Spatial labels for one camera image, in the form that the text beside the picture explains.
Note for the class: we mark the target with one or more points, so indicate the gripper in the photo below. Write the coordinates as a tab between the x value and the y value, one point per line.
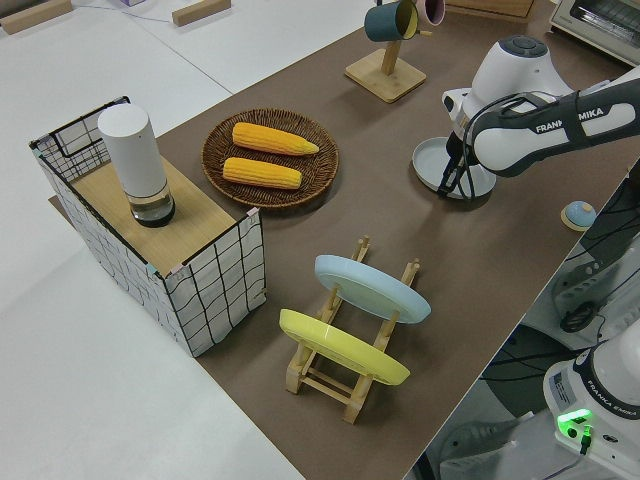
457	107

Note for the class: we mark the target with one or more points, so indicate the gray round plate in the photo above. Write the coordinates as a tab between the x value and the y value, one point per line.
430	160

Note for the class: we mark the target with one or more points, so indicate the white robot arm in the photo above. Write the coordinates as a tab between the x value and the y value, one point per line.
520	140

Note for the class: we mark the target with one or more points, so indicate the light blue plate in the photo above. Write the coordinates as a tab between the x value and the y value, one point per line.
370	287

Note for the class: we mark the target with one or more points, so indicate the yellow plate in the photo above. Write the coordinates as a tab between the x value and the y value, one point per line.
345	347

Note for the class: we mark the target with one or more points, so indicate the wooden mug tree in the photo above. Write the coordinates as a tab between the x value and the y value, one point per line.
385	77

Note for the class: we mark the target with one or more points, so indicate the brown table mat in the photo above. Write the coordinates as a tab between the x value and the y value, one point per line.
450	280

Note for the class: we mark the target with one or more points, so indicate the round wicker basket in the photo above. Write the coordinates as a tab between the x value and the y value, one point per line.
320	170

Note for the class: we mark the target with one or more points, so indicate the blue wooden call bell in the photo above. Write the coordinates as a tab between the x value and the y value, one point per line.
579	214

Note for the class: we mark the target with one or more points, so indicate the pink mug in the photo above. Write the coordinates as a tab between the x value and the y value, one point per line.
432	10

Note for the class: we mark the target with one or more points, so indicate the dark blue mug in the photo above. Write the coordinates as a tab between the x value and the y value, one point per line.
382	22

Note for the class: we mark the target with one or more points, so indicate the yellow corn cob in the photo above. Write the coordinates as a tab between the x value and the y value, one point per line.
270	139
260	172

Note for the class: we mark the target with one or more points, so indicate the cream toaster oven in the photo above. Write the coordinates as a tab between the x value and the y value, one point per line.
600	25

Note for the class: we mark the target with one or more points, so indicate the wooden dish rack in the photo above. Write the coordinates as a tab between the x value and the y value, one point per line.
325	387

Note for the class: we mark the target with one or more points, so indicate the wooden block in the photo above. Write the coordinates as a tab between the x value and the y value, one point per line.
200	11
30	16

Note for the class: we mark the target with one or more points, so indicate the white cylinder bottle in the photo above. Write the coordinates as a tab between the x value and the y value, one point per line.
132	150

